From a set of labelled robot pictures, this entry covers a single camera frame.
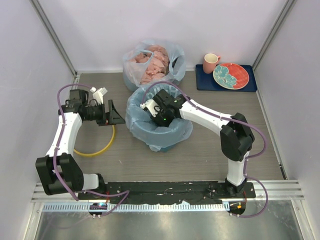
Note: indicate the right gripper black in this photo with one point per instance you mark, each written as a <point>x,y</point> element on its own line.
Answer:
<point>157,120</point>

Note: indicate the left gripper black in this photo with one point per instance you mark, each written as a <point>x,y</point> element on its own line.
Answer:
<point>114,117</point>

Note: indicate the teal trash bin yellow rim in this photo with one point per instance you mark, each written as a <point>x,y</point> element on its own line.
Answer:
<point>179,129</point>

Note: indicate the light blue plastic bag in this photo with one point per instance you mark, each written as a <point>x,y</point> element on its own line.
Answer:
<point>139,121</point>

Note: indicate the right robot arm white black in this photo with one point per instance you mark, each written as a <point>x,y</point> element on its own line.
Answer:
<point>236,139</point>

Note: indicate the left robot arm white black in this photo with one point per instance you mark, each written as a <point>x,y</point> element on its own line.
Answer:
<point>57,170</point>

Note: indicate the plastic bag with pink trash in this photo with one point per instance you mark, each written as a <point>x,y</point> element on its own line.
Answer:
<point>153,60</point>

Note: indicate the dark blue tray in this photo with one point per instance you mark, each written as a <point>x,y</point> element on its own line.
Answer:
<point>206,82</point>

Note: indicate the pink ceramic mug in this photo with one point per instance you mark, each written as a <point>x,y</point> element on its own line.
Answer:
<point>210,62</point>

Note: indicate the red blue floral plate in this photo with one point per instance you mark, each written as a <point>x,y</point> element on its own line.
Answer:
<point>231,76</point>

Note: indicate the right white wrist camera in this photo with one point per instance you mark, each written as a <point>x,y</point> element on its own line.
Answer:
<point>151,106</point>

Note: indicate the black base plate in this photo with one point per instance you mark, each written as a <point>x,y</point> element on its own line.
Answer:
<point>175,192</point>

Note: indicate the white slotted cable duct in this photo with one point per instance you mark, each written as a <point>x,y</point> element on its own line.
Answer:
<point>97,207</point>

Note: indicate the aluminium frame rail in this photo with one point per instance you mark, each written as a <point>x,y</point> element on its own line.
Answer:
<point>276,189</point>

